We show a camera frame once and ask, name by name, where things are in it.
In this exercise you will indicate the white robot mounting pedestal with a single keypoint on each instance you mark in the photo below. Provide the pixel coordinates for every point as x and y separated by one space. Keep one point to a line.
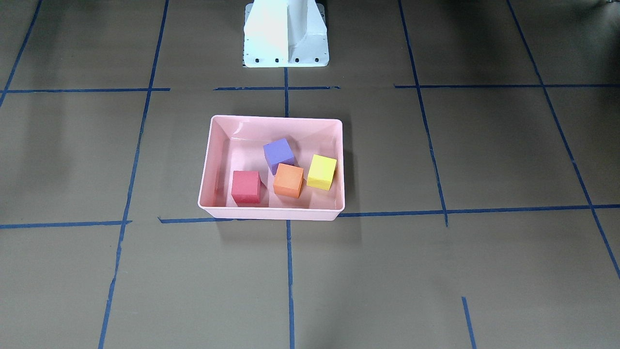
285 33

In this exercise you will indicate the orange foam block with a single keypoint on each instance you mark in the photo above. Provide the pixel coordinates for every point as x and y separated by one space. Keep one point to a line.
288 181

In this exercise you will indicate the red foam block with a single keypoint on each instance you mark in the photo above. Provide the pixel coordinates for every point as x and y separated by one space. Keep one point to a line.
246 187

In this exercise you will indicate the pink plastic bin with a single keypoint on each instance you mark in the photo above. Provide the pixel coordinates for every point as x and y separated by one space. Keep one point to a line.
235 143

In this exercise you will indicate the purple foam block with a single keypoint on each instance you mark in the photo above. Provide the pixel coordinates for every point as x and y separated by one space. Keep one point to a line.
278 152

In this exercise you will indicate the yellow foam block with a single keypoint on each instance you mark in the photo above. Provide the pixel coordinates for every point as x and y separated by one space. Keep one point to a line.
321 172

